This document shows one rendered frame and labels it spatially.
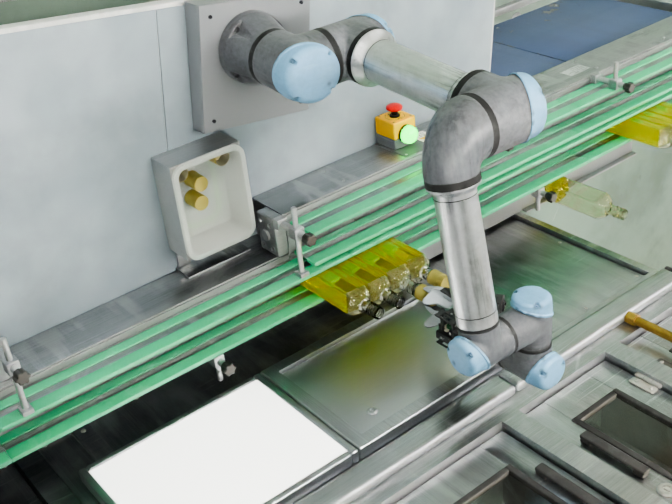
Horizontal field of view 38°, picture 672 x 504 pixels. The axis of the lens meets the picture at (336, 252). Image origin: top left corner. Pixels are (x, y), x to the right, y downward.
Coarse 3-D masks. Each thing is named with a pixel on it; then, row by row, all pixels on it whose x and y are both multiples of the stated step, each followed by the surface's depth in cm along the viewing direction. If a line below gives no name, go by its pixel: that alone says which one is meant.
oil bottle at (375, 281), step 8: (344, 264) 217; (352, 264) 217; (360, 264) 217; (344, 272) 215; (352, 272) 214; (360, 272) 214; (368, 272) 213; (376, 272) 213; (360, 280) 211; (368, 280) 211; (376, 280) 210; (384, 280) 211; (368, 288) 210; (376, 288) 209; (384, 288) 210; (376, 296) 210
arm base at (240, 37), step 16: (240, 16) 195; (256, 16) 195; (272, 16) 198; (224, 32) 195; (240, 32) 195; (256, 32) 192; (224, 48) 195; (240, 48) 192; (224, 64) 197; (240, 64) 194; (240, 80) 200; (256, 80) 194
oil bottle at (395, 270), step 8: (376, 248) 222; (360, 256) 219; (368, 256) 219; (376, 256) 218; (384, 256) 218; (368, 264) 217; (376, 264) 216; (384, 264) 215; (392, 264) 215; (400, 264) 215; (384, 272) 213; (392, 272) 212; (400, 272) 212; (408, 272) 213; (392, 280) 212; (400, 280) 212; (392, 288) 213; (400, 288) 213
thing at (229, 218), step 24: (192, 168) 207; (216, 168) 211; (240, 168) 207; (216, 192) 213; (240, 192) 211; (192, 216) 211; (216, 216) 215; (240, 216) 215; (192, 240) 212; (216, 240) 212; (240, 240) 213
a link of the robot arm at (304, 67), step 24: (264, 48) 188; (288, 48) 183; (312, 48) 182; (336, 48) 188; (264, 72) 188; (288, 72) 182; (312, 72) 184; (336, 72) 187; (288, 96) 187; (312, 96) 187
